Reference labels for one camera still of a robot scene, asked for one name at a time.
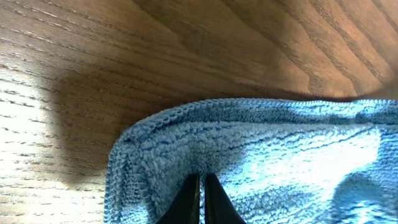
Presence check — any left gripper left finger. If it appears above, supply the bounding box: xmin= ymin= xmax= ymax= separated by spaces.
xmin=157 ymin=174 xmax=200 ymax=224

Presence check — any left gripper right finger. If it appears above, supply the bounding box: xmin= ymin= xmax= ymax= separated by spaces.
xmin=205 ymin=174 xmax=246 ymax=224

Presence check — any blue cloth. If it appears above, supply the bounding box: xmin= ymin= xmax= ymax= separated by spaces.
xmin=104 ymin=98 xmax=397 ymax=223

